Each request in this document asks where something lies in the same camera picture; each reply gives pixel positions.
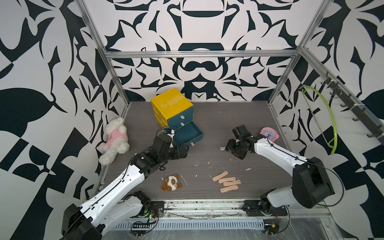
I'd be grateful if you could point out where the teal top drawer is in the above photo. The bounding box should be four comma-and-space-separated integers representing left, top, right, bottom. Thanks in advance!
168, 106, 194, 126

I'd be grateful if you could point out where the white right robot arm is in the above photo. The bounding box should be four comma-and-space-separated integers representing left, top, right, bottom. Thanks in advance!
225, 125, 335, 215

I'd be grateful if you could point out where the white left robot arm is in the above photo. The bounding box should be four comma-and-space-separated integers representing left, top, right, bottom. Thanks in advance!
62, 134, 189, 240

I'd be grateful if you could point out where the brown white plush toy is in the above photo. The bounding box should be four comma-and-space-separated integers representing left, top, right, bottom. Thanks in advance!
161, 174, 182, 192

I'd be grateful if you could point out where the black wall hook rack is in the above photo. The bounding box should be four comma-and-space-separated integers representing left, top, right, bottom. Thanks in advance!
320, 72, 384, 145

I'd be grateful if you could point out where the yellow drawer cabinet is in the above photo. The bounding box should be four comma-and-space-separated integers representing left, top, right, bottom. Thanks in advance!
151, 88, 194, 127

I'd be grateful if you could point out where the green toy bow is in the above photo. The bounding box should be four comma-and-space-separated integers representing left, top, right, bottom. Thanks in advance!
300, 85, 339, 155

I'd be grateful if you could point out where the white plush dog pink shirt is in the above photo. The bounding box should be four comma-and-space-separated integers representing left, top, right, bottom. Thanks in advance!
99, 117, 130, 166

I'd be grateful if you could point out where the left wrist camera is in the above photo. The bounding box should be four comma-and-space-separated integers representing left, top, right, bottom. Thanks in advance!
162, 128, 176, 149

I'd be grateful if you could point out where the pink alarm clock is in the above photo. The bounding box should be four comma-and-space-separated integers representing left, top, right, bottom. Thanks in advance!
260, 127, 280, 143

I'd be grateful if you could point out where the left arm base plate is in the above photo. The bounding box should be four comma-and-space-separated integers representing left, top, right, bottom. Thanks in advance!
135, 201, 165, 218

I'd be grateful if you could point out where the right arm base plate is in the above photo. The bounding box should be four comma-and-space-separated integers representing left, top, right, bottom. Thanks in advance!
242, 200, 288, 217

